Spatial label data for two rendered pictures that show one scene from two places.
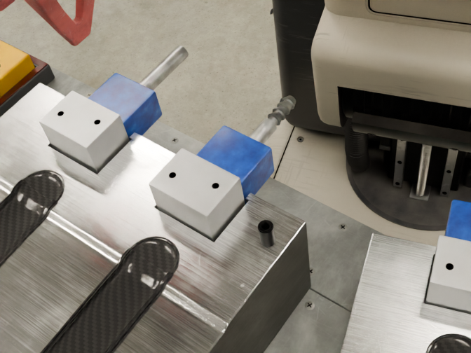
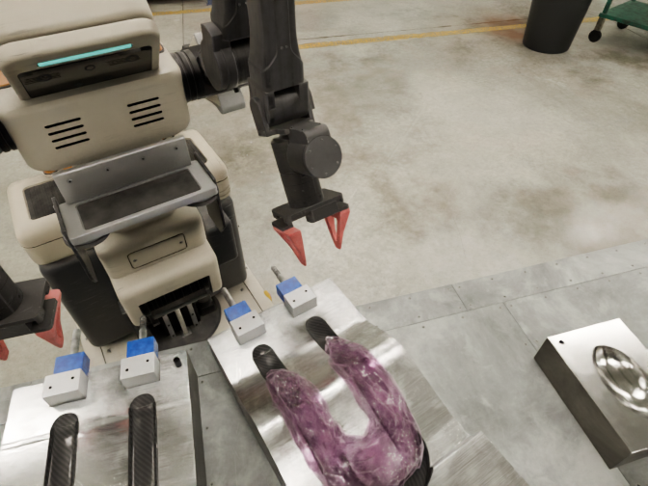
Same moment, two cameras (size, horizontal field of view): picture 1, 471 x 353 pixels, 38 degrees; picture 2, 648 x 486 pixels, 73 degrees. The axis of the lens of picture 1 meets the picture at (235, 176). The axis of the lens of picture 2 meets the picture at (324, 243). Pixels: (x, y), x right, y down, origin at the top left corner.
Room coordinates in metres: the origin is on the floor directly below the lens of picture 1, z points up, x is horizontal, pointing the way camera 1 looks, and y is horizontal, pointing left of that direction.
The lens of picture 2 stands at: (-0.13, 0.19, 1.53)
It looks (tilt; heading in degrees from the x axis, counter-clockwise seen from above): 46 degrees down; 299
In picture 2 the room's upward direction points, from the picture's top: straight up
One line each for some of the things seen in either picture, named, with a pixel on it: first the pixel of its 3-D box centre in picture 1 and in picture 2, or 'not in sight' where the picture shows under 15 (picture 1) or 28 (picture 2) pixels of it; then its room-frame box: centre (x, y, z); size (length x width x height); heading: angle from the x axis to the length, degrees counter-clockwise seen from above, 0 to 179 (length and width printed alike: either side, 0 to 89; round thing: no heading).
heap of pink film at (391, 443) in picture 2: not in sight; (343, 405); (-0.02, -0.08, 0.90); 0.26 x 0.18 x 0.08; 151
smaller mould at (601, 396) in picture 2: not in sight; (614, 388); (-0.40, -0.35, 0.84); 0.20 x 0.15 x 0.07; 134
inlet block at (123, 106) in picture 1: (130, 101); (72, 364); (0.39, 0.07, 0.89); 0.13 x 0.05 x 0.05; 134
